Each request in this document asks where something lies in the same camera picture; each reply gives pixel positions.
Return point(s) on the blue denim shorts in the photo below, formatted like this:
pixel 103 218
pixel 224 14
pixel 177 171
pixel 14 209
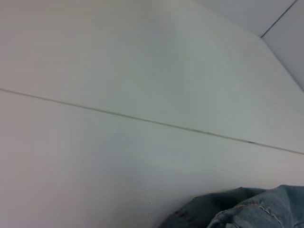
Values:
pixel 249 209

